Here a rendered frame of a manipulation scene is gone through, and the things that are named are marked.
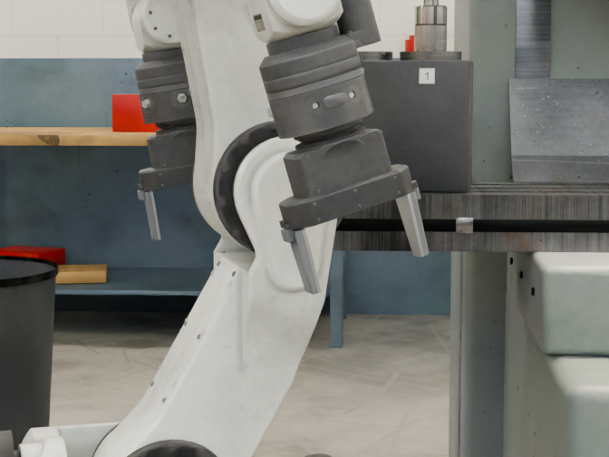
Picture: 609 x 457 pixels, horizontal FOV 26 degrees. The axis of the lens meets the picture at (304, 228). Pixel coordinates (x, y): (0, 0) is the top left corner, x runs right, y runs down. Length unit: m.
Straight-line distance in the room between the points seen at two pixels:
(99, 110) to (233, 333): 4.95
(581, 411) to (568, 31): 0.92
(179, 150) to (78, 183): 4.76
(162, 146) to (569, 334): 0.59
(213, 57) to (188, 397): 0.35
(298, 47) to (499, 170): 1.24
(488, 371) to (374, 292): 3.86
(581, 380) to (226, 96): 0.58
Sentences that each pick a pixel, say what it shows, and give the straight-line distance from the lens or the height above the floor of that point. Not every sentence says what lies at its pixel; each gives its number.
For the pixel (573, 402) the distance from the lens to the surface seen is 1.61.
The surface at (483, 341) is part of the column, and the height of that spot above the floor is 0.65.
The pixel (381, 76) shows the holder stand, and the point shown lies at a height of 1.12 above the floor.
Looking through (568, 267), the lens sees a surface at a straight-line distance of 1.75.
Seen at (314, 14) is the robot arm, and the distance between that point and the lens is 1.12.
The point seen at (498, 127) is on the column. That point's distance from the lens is 2.34.
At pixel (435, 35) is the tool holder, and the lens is 1.92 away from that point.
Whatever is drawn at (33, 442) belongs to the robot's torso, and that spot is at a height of 0.73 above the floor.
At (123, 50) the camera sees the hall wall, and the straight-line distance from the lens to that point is 6.28.
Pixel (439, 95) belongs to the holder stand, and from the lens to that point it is 1.88.
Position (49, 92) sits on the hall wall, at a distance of 6.34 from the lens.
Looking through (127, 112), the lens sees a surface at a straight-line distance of 5.69.
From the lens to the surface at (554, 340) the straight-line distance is 1.76.
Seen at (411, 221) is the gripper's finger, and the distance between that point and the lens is 1.20.
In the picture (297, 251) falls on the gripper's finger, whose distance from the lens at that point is 1.17.
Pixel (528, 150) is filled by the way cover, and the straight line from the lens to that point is 2.28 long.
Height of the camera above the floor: 1.13
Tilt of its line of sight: 7 degrees down
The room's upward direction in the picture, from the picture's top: straight up
